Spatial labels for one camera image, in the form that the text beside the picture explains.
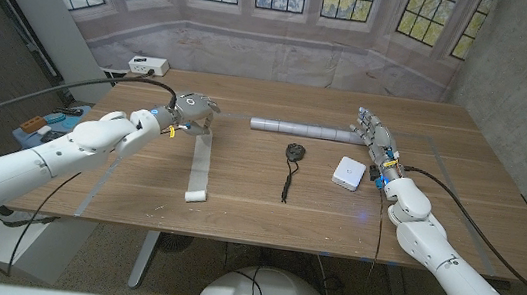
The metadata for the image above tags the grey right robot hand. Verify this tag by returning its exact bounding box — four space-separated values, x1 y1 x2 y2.
345 105 406 171

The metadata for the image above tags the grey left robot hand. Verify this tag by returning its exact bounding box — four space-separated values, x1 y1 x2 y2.
167 89 223 139

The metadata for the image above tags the white gauze bandage strip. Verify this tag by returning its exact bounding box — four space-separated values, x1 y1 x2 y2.
183 128 216 206

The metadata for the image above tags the small white square box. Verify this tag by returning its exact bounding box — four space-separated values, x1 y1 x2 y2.
330 154 368 194

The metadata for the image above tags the long white cylindrical flashlight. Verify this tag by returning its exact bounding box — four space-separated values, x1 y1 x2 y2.
248 116 367 146

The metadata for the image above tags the white power strip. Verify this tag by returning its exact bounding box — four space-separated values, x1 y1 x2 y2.
125 53 172 79

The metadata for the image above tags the printed window backdrop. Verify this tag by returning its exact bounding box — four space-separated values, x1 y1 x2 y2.
15 0 499 110

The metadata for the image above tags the blue tool tray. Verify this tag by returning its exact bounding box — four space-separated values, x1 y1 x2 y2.
10 96 93 157

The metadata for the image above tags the black remote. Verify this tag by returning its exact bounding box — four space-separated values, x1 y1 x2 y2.
53 105 86 119

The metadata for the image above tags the teal tool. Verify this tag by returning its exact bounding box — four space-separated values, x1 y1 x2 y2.
43 111 67 127

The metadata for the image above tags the orange block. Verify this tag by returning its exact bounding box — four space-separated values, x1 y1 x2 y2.
19 113 50 136

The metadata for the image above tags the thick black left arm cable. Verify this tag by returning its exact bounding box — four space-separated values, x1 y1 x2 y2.
0 58 181 157

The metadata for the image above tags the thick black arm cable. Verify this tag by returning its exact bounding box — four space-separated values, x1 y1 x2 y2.
387 164 527 295
0 58 181 157

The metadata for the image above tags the black stopwatch with lanyard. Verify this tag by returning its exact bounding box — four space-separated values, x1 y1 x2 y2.
279 141 306 206

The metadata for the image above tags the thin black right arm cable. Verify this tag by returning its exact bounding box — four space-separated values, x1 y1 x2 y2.
368 187 389 264

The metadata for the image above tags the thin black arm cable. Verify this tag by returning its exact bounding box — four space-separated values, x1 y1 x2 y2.
0 163 83 286
368 187 389 264

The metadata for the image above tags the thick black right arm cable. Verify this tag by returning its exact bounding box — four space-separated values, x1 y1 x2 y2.
387 164 527 295

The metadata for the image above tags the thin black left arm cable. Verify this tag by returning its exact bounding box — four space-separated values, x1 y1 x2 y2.
0 163 83 286

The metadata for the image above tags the white floor base plate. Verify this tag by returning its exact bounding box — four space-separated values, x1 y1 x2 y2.
0 209 99 291

